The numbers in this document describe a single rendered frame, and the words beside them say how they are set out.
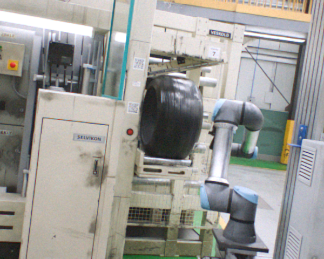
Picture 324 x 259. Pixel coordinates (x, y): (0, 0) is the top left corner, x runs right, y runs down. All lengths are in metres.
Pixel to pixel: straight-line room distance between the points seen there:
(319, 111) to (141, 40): 1.50
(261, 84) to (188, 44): 9.22
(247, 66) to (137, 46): 9.56
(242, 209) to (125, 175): 1.12
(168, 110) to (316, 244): 1.46
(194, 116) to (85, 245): 1.09
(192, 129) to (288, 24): 6.10
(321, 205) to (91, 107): 1.11
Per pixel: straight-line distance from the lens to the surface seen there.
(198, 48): 3.26
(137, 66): 2.85
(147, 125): 3.23
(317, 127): 1.68
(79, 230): 2.15
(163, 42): 3.17
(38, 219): 2.12
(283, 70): 12.55
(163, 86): 2.80
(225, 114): 2.06
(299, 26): 8.72
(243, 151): 2.41
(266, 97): 12.33
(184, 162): 2.91
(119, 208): 2.94
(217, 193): 1.99
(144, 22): 2.88
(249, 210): 2.00
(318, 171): 1.49
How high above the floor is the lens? 1.31
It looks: 4 degrees down
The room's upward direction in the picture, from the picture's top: 8 degrees clockwise
